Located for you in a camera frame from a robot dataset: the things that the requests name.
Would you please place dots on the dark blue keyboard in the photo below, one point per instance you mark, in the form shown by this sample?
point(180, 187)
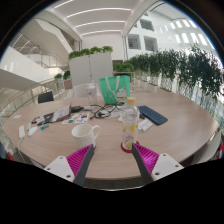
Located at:
point(153, 115)

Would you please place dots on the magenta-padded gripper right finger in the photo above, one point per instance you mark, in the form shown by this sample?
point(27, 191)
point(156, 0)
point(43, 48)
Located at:
point(165, 165)

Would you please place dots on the open notebook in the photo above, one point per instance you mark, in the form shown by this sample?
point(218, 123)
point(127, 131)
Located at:
point(61, 114)

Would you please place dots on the white ceramic mug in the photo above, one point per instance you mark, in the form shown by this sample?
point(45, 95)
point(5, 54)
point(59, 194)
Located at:
point(83, 135)

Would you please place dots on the white computer mouse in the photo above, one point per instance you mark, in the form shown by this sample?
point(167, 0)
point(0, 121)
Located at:
point(32, 131)

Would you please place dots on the clear plastic tumbler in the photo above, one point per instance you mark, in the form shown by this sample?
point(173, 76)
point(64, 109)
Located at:
point(91, 95)

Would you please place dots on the small blue object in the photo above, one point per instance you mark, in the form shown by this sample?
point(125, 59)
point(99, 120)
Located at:
point(44, 127)

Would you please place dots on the brown planter with green plants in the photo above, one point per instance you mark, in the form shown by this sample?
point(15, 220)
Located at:
point(63, 80)

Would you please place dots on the flat round red coaster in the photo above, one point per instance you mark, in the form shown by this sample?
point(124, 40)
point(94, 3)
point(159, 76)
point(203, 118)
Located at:
point(124, 150)

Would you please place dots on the white power adapter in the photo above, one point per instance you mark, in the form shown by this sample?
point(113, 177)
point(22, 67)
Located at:
point(22, 132)

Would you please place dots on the small black device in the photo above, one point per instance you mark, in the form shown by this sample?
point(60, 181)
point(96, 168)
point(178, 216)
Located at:
point(76, 109)

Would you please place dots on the clear bottle with yellow cap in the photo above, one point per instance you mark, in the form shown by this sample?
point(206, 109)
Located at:
point(130, 126)

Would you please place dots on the white paper packet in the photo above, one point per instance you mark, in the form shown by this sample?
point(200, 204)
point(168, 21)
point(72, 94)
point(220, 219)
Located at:
point(145, 125)

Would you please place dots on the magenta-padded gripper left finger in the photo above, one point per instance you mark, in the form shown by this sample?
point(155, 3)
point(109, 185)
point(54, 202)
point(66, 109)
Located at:
point(56, 166)

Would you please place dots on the black office chair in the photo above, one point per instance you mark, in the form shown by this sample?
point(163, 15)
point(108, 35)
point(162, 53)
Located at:
point(45, 97)

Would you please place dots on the row of green trees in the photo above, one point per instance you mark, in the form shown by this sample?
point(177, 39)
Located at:
point(186, 70)

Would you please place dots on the white cabinet topped with plants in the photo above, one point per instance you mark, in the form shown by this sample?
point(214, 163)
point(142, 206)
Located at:
point(90, 68)

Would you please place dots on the green tote bag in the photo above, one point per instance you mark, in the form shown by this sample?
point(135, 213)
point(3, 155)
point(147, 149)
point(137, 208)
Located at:
point(111, 90)

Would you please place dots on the ceiling light strips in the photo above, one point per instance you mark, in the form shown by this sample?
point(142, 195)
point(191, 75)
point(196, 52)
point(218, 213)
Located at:
point(96, 20)

